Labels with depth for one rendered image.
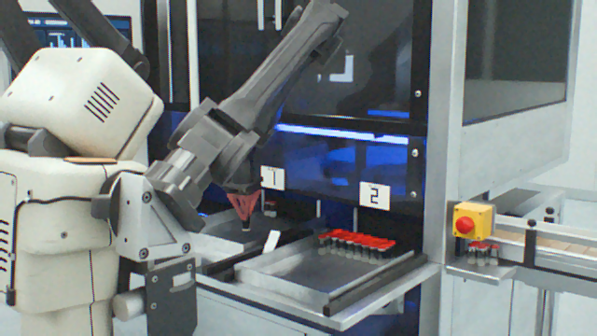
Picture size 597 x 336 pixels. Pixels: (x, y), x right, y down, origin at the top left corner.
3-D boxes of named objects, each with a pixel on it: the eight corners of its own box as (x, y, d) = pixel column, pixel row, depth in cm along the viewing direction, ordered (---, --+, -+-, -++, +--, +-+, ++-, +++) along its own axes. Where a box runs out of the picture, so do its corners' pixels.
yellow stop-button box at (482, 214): (465, 229, 148) (466, 199, 146) (493, 234, 143) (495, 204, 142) (451, 236, 142) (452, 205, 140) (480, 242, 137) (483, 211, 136)
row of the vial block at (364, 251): (326, 249, 156) (326, 231, 155) (387, 264, 145) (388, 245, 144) (321, 251, 155) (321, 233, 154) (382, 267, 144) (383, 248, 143)
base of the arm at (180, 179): (114, 179, 85) (168, 192, 78) (150, 139, 89) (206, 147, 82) (146, 219, 90) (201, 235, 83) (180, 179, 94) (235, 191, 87)
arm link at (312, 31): (321, -32, 110) (366, 2, 111) (296, 16, 122) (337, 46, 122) (171, 132, 87) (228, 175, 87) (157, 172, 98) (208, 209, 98)
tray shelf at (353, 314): (246, 215, 195) (246, 209, 195) (451, 262, 153) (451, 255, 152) (118, 254, 159) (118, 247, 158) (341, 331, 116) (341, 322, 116)
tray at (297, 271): (325, 242, 163) (326, 229, 162) (412, 263, 146) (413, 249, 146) (234, 279, 137) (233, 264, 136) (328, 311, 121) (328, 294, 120)
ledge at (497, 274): (469, 258, 156) (470, 251, 156) (520, 269, 148) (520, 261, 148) (445, 273, 145) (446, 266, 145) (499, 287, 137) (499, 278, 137)
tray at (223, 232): (257, 212, 192) (257, 201, 191) (325, 227, 176) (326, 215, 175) (173, 238, 166) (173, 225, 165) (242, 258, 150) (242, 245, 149)
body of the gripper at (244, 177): (264, 183, 158) (262, 155, 156) (244, 195, 149) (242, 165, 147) (242, 181, 161) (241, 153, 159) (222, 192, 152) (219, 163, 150)
